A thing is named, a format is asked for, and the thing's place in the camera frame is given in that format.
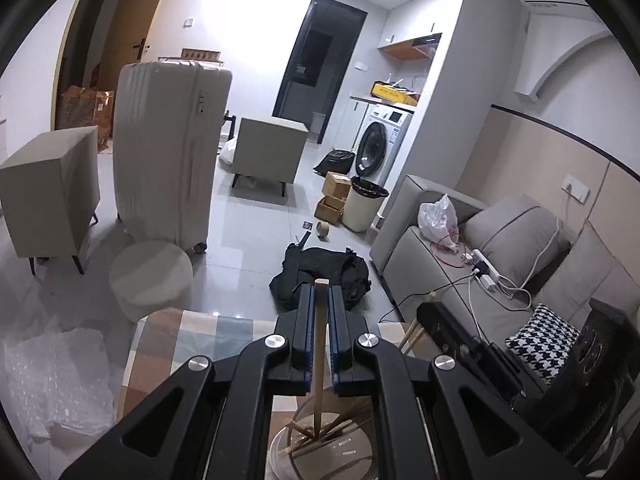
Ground bubble wrap sheet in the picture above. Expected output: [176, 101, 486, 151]
[2, 327, 118, 443]

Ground beige armchair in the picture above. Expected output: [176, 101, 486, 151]
[0, 126, 101, 276]
[231, 116, 310, 197]

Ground grey sofa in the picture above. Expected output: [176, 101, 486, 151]
[370, 175, 640, 396]

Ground yellow box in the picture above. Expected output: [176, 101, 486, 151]
[370, 81, 418, 107]

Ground white cable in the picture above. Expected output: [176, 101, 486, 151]
[467, 187, 573, 311]

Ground dark glass door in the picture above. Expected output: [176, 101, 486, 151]
[272, 0, 368, 147]

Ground bundle of wooden chopsticks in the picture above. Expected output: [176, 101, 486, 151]
[280, 402, 371, 458]

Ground wall outlet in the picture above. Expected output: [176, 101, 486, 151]
[561, 175, 590, 204]

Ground black backpack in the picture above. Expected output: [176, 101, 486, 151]
[269, 242, 372, 318]

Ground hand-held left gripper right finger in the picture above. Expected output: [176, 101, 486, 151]
[326, 286, 585, 480]

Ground white plastic bag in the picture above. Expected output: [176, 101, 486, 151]
[417, 193, 460, 253]

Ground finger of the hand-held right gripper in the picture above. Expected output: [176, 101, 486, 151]
[416, 301, 547, 402]

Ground white power strip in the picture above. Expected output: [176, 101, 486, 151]
[462, 249, 501, 291]

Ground round beige stool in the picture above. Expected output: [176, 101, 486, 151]
[109, 241, 194, 322]

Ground checkered tablecloth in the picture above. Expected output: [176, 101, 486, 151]
[117, 308, 436, 480]

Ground cream trash bin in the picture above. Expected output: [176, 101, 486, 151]
[341, 176, 389, 233]

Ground cream hard-shell suitcase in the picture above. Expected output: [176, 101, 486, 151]
[112, 59, 233, 255]

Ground white washing machine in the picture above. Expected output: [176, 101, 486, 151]
[352, 105, 415, 193]

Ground white utensil holder cup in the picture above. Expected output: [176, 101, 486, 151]
[267, 395, 388, 480]

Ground white wall cabinet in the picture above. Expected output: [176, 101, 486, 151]
[385, 0, 458, 46]

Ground black cable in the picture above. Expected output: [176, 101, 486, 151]
[378, 272, 481, 323]

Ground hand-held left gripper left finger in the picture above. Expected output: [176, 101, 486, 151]
[59, 284, 317, 480]

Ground houndstooth pillow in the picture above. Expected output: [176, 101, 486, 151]
[505, 304, 581, 385]

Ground brown paper bags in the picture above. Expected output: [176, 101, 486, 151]
[55, 85, 117, 153]

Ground black trash bag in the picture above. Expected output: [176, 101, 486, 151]
[313, 149, 357, 177]

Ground brown wooden door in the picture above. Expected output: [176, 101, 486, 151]
[82, 0, 183, 93]

